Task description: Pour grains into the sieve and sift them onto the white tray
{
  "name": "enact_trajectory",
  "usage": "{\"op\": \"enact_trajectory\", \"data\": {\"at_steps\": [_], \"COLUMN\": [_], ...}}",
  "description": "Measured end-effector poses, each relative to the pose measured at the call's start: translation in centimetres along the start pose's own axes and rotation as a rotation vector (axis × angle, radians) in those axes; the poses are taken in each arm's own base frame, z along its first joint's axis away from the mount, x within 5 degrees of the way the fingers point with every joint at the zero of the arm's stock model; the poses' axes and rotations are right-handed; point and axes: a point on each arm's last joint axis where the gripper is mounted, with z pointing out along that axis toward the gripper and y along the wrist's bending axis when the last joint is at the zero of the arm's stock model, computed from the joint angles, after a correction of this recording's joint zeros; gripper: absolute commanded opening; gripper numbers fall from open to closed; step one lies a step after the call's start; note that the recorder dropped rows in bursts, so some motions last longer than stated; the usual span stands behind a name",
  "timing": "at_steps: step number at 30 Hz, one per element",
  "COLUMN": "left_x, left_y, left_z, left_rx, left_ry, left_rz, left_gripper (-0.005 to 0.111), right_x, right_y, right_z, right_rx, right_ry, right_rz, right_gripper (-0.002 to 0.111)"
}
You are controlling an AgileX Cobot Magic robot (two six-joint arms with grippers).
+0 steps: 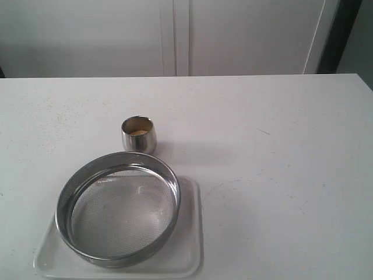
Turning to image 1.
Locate round steel mesh sieve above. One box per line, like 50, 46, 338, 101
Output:
55, 152, 181, 268

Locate white cabinet doors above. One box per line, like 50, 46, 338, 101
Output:
1, 1, 339, 78

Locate stainless steel cup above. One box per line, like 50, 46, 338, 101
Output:
121, 115, 157, 154

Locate yellow and white grain pile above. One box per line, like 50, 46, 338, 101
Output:
130, 129, 147, 136

